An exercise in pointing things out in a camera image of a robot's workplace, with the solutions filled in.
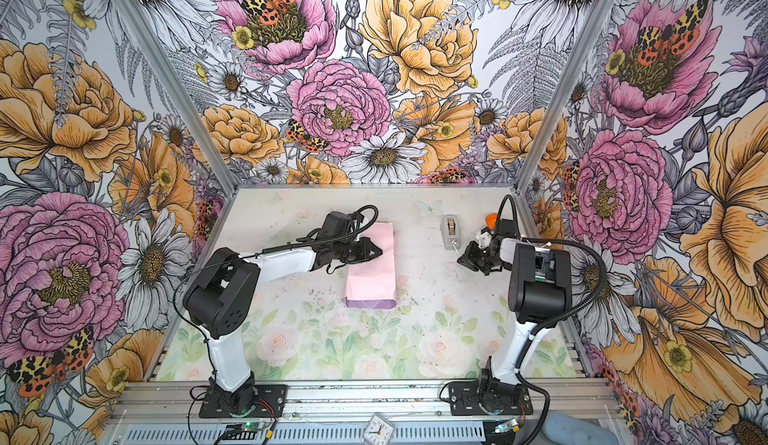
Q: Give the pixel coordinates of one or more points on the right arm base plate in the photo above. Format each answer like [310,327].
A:
[468,398]

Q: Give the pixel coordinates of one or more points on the blue grey cloth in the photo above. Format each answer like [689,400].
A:
[563,429]

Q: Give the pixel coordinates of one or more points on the aluminium front rail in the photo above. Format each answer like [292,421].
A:
[179,402]

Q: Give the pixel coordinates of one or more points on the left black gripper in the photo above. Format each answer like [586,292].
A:
[367,246]

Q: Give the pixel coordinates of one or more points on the grey tape dispenser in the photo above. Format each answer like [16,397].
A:
[450,232]

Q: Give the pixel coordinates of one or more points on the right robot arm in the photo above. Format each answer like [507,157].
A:
[540,288]

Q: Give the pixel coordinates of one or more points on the purple wrapping paper sheet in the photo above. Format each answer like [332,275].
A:
[372,284]

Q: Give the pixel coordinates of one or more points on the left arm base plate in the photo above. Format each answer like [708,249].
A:
[249,401]

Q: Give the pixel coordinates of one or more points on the orange bottle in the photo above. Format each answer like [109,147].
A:
[491,220]

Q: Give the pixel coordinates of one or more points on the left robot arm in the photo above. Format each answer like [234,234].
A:
[219,299]

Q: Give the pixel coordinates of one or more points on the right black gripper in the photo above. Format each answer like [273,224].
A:
[469,259]

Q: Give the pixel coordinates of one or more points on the small white clock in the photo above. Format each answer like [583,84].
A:
[378,431]

